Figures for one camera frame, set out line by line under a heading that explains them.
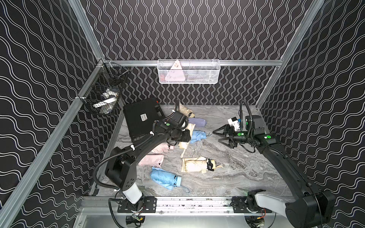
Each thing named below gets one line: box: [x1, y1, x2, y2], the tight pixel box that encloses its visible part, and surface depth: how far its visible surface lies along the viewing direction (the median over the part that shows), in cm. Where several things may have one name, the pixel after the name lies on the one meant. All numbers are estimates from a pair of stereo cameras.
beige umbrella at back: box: [179, 103, 196, 119], surface depth 112 cm
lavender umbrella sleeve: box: [188, 117, 208, 127], surface depth 106 cm
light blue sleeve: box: [189, 130, 207, 144], surface depth 100 cm
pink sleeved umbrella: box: [151, 142, 175, 154], surface depth 94 cm
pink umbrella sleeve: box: [137, 153, 165, 168], surface depth 88 cm
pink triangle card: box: [164, 60, 186, 82], surface depth 92 cm
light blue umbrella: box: [149, 166, 190, 194], surface depth 81 cm
